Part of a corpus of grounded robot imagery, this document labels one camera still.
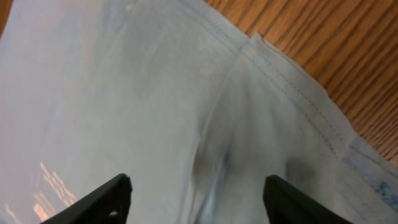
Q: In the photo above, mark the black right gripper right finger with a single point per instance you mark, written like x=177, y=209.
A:
x=286, y=204

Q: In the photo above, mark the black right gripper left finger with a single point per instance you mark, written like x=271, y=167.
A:
x=109, y=203

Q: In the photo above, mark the light blue printed t-shirt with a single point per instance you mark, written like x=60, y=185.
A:
x=172, y=94

